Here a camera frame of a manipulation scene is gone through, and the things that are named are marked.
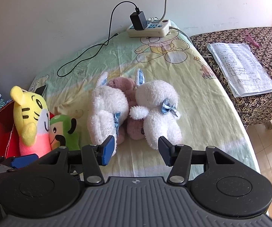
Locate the white power strip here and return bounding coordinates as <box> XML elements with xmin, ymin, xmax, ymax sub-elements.
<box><xmin>126</xmin><ymin>19</ymin><xmax>171</xmax><ymax>38</ymax></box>

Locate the green plush toy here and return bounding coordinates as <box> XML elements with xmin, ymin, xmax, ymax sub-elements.
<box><xmin>48</xmin><ymin>115</ymin><xmax>81</xmax><ymax>151</ymax></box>

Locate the stack of printed papers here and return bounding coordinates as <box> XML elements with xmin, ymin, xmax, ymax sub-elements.
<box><xmin>207</xmin><ymin>43</ymin><xmax>272</xmax><ymax>98</ymax></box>

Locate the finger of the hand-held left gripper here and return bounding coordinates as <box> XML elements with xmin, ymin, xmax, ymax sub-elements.
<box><xmin>0</xmin><ymin>154</ymin><xmax>40</xmax><ymax>169</ymax></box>

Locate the black charging cable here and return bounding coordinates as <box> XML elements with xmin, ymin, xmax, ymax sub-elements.
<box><xmin>57</xmin><ymin>1</ymin><xmax>141</xmax><ymax>77</ymax></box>

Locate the cartoon bear printed bed sheet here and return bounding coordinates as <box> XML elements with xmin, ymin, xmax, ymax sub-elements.
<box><xmin>28</xmin><ymin>20</ymin><xmax>260</xmax><ymax>178</ymax></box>

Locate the black smartphone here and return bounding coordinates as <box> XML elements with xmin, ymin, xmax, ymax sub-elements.
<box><xmin>34</xmin><ymin>85</ymin><xmax>48</xmax><ymax>97</ymax></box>

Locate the pink plush teddy bear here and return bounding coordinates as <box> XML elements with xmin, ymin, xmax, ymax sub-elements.
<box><xmin>106</xmin><ymin>77</ymin><xmax>148</xmax><ymax>145</ymax></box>

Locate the grey power strip cord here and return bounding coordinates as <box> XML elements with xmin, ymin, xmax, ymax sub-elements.
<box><xmin>169</xmin><ymin>26</ymin><xmax>212</xmax><ymax>58</ymax></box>

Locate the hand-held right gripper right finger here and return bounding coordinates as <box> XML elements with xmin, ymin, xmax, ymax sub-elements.
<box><xmin>158</xmin><ymin>136</ymin><xmax>236</xmax><ymax>186</ymax></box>

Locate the yellow plush bear red shirt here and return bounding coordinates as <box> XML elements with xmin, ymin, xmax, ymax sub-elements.
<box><xmin>10</xmin><ymin>86</ymin><xmax>52</xmax><ymax>158</ymax></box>

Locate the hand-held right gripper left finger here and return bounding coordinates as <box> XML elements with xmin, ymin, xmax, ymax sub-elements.
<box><xmin>33</xmin><ymin>135</ymin><xmax>116</xmax><ymax>187</ymax></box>

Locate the white plush rabbit blue bow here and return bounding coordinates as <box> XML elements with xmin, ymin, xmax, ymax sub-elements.
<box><xmin>87</xmin><ymin>72</ymin><xmax>130</xmax><ymax>147</ymax></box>
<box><xmin>129</xmin><ymin>68</ymin><xmax>182</xmax><ymax>150</ymax></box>

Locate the black charger adapter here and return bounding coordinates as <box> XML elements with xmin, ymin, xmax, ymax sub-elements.
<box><xmin>129</xmin><ymin>11</ymin><xmax>148</xmax><ymax>31</ymax></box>

